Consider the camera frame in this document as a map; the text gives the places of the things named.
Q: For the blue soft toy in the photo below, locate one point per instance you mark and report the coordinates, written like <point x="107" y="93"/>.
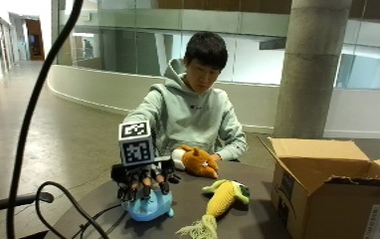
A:
<point x="150" y="206"/>

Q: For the brown fox soft toy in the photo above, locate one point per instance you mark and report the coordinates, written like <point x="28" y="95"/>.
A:
<point x="198" y="161"/>

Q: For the white marker cube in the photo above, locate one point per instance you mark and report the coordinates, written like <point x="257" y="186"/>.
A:
<point x="135" y="143"/>

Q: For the yellow corn soft toy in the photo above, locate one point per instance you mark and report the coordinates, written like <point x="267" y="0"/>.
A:
<point x="219" y="202"/>

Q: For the the person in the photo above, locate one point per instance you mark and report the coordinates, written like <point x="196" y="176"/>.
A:
<point x="191" y="109"/>

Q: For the brown cardboard box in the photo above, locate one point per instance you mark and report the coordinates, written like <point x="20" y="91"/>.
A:
<point x="336" y="189"/>

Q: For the glass railing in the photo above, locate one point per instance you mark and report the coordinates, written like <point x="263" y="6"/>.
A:
<point x="224" y="43"/>

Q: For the grey concrete pillar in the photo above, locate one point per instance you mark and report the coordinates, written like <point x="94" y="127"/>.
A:
<point x="312" y="66"/>

